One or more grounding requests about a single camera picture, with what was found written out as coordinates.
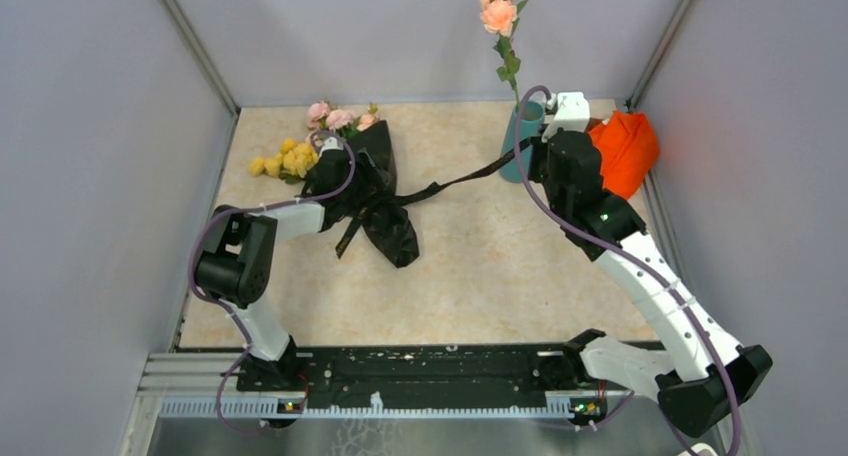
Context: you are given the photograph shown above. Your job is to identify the yellow flower bunch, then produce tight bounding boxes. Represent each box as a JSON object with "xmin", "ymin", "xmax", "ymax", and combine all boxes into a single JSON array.
[{"xmin": 248, "ymin": 138, "xmax": 319, "ymax": 184}]

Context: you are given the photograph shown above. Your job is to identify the black ribbon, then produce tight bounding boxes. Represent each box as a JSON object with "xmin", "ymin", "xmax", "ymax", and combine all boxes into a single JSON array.
[{"xmin": 335, "ymin": 151, "xmax": 516, "ymax": 258}]

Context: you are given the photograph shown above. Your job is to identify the teal ceramic vase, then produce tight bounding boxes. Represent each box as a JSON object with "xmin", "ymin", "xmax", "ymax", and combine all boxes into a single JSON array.
[{"xmin": 498, "ymin": 100, "xmax": 547, "ymax": 185}]

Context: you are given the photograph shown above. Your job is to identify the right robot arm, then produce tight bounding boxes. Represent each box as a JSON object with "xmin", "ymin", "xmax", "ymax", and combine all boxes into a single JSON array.
[{"xmin": 520, "ymin": 130, "xmax": 773, "ymax": 441}]

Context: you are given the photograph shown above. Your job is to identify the black wrapping paper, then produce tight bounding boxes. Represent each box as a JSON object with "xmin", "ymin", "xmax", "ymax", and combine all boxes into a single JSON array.
[{"xmin": 319, "ymin": 121, "xmax": 420, "ymax": 268}]

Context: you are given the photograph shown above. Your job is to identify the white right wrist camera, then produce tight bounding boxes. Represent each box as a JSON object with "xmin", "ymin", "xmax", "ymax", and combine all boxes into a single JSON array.
[{"xmin": 541, "ymin": 91, "xmax": 590, "ymax": 142}]

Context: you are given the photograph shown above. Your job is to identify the grey cable duct rail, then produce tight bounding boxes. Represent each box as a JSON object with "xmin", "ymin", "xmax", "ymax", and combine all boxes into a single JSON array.
[{"xmin": 160, "ymin": 396, "xmax": 601, "ymax": 420}]

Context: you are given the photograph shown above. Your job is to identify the peach rose stem in vase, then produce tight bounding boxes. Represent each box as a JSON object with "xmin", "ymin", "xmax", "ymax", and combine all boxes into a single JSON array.
[{"xmin": 479, "ymin": 0, "xmax": 528, "ymax": 103}]

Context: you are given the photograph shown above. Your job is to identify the left aluminium frame post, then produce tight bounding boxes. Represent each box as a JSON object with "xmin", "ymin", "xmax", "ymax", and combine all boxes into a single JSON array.
[{"xmin": 159, "ymin": 0, "xmax": 241, "ymax": 118}]

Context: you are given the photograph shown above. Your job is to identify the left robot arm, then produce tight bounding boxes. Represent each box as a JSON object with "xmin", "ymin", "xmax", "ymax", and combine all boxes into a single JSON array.
[{"xmin": 189, "ymin": 148, "xmax": 356, "ymax": 390}]

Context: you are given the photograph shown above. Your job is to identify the pink flower bunch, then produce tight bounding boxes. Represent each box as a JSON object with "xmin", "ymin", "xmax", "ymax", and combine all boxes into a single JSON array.
[{"xmin": 307, "ymin": 100, "xmax": 381, "ymax": 138}]

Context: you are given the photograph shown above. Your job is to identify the aluminium frame post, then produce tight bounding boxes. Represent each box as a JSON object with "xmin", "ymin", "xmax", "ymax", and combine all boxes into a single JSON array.
[
  {"xmin": 625, "ymin": 0, "xmax": 698, "ymax": 112},
  {"xmin": 159, "ymin": 0, "xmax": 241, "ymax": 118}
]

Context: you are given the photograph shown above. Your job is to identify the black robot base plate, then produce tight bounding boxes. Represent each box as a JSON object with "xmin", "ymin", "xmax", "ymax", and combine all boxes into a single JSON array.
[{"xmin": 236, "ymin": 343, "xmax": 611, "ymax": 418}]

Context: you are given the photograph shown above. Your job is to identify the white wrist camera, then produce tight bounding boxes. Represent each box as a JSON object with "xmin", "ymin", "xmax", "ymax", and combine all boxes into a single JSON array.
[
  {"xmin": 319, "ymin": 137, "xmax": 345, "ymax": 156},
  {"xmin": 541, "ymin": 91, "xmax": 590, "ymax": 142}
]

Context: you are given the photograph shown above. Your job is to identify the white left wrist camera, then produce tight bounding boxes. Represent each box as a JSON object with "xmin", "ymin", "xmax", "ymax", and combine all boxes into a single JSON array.
[{"xmin": 319, "ymin": 137, "xmax": 345, "ymax": 156}]

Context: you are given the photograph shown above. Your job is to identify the right aluminium frame post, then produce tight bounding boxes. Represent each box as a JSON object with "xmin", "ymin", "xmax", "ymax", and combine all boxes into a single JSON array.
[{"xmin": 625, "ymin": 0, "xmax": 698, "ymax": 112}]

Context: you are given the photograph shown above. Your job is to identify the orange cloth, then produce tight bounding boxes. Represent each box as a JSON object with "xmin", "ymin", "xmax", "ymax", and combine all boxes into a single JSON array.
[{"xmin": 588, "ymin": 111, "xmax": 660, "ymax": 200}]

